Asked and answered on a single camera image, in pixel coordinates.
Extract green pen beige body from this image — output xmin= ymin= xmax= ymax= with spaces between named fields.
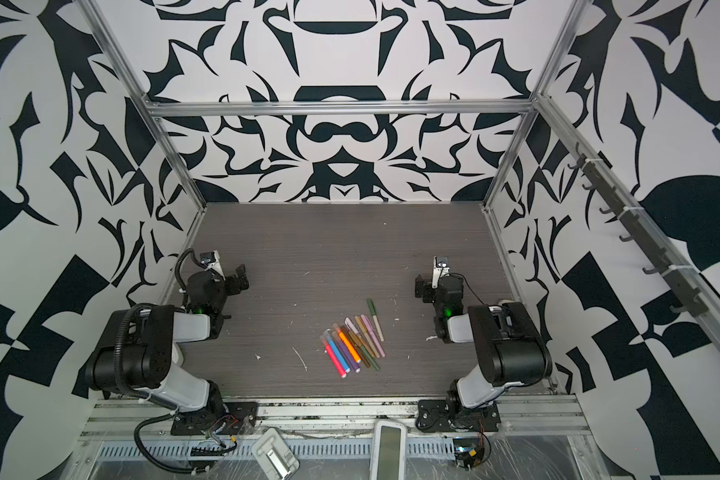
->
xmin=366 ymin=298 xmax=385 ymax=342

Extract brown pen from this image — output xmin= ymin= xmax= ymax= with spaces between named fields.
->
xmin=354 ymin=316 xmax=379 ymax=358

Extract pink pen body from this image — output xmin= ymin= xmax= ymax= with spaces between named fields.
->
xmin=361 ymin=314 xmax=386 ymax=358

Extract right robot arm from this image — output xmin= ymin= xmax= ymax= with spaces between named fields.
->
xmin=414 ymin=274 xmax=552 ymax=411

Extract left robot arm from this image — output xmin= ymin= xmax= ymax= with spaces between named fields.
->
xmin=84 ymin=264 xmax=250 ymax=418

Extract olive green marker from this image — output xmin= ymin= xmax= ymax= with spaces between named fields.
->
xmin=350 ymin=332 xmax=380 ymax=371

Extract orange marker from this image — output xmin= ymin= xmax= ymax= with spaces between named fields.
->
xmin=333 ymin=323 xmax=362 ymax=364

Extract purple marker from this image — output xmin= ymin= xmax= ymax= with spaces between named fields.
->
xmin=331 ymin=330 xmax=361 ymax=373

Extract blue marker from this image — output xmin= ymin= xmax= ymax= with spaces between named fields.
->
xmin=324 ymin=330 xmax=350 ymax=373

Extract red pink marker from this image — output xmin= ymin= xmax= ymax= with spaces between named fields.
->
xmin=320 ymin=335 xmax=346 ymax=379

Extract white tablet device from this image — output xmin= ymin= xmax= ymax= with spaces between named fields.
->
xmin=370 ymin=419 xmax=408 ymax=480

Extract green lit circuit board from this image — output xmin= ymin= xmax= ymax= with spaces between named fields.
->
xmin=454 ymin=436 xmax=492 ymax=470

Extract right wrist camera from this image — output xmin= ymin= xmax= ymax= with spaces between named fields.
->
xmin=431 ymin=256 xmax=450 ymax=289

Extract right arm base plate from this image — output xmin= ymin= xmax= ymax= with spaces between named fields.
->
xmin=415 ymin=400 xmax=501 ymax=433

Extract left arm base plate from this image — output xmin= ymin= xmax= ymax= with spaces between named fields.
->
xmin=170 ymin=401 xmax=259 ymax=436

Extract left circuit board wires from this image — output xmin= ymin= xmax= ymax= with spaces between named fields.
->
xmin=188 ymin=434 xmax=238 ymax=460

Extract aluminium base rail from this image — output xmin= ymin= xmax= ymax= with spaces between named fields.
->
xmin=77 ymin=394 xmax=592 ymax=445

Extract black hook rail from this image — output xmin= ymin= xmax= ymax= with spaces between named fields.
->
xmin=571 ymin=147 xmax=710 ymax=317

